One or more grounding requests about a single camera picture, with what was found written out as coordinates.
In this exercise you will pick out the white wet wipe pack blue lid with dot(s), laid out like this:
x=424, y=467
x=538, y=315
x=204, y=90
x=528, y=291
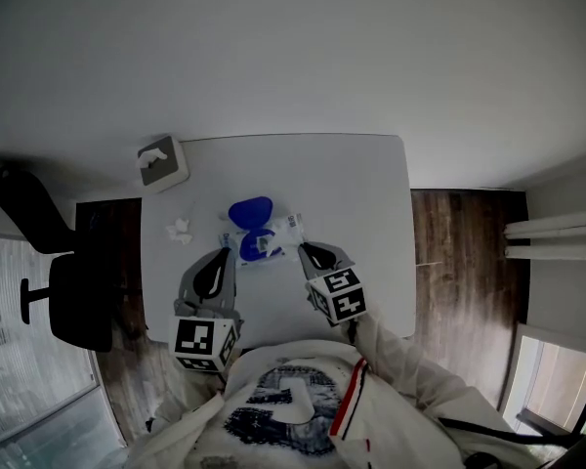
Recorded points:
x=248, y=242

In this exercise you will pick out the crumpled white paper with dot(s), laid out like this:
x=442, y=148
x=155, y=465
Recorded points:
x=179, y=232

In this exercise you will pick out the person's right forearm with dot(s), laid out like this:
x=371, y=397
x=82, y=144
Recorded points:
x=405, y=354

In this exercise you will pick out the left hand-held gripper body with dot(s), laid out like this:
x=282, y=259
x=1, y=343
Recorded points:
x=194, y=341

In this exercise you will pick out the large glass window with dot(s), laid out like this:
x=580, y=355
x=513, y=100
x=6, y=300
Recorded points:
x=34, y=359

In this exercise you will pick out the black office chair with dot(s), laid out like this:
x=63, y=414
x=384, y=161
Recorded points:
x=73, y=296

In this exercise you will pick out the person's torso in white sweatshirt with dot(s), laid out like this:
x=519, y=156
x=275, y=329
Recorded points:
x=293, y=408

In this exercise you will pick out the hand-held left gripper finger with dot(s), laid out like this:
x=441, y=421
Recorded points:
x=222, y=276
x=204, y=281

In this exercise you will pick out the white tissue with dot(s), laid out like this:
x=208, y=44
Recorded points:
x=149, y=158

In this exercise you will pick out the white curtain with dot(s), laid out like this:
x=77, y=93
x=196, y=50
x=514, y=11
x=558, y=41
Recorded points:
x=556, y=235

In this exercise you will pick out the person's left forearm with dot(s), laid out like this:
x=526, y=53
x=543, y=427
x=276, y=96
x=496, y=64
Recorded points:
x=185, y=408

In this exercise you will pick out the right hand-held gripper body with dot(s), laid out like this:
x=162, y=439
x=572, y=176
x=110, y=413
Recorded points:
x=341, y=302

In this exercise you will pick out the grey and white tissue box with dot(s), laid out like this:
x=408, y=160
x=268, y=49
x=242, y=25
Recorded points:
x=168, y=174

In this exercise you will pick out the white framed window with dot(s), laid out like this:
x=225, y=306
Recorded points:
x=552, y=384

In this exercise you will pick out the white wet wipe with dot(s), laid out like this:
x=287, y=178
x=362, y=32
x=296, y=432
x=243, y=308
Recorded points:
x=264, y=243

